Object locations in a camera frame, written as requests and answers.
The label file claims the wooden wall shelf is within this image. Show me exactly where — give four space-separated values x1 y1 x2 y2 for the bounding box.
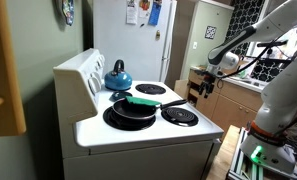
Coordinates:
0 0 27 139

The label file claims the paper with orange picture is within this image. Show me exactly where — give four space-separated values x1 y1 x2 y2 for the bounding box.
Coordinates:
138 0 152 18

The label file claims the white paper note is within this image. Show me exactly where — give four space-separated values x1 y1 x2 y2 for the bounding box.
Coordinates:
126 0 139 25

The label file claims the small green object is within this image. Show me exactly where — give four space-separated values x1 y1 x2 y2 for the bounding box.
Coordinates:
236 69 250 80

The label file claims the blue paper sheet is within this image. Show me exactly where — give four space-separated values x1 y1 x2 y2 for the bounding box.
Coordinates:
148 0 163 27

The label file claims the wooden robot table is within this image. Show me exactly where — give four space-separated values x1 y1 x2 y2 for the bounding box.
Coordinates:
206 124 242 180

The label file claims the brown cardboard piece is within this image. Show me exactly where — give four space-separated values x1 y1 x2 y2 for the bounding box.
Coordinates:
173 78 191 94

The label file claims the black frying pan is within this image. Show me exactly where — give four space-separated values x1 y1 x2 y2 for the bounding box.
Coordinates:
111 97 189 121

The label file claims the white electric stove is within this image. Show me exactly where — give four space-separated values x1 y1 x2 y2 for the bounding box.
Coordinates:
52 48 225 180

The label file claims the white oven door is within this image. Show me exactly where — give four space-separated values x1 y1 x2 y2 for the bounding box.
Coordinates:
201 138 223 180

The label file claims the wooden kitchen cabinet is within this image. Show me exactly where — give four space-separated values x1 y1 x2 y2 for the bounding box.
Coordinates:
187 66 297 134

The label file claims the patterned square wall tile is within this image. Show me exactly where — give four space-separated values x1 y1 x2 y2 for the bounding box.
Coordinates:
204 25 218 40

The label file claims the white refrigerator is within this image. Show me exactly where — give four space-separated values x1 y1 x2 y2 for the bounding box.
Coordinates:
92 0 178 83

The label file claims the dark blue spoon rest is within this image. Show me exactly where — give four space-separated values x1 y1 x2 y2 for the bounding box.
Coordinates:
109 90 133 102

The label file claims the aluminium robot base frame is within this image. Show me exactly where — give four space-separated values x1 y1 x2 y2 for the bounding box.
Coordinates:
227 127 297 180

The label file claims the black white patterned curtain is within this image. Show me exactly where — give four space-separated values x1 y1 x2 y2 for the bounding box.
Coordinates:
225 0 267 56

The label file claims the black white patterned panel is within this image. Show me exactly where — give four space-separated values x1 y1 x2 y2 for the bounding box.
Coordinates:
250 58 297 83

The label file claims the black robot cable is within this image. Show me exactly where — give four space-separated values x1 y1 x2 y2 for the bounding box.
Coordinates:
216 16 297 81

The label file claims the black camera on stand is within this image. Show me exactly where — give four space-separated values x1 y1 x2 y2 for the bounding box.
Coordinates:
256 39 289 57

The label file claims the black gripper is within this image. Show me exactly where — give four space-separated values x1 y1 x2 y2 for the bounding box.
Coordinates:
198 71 217 99

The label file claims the blue kettle with black handle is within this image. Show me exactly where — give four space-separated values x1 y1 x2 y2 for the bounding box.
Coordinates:
103 59 134 92

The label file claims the green sponge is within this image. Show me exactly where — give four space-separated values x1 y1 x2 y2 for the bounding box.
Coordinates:
125 95 162 108

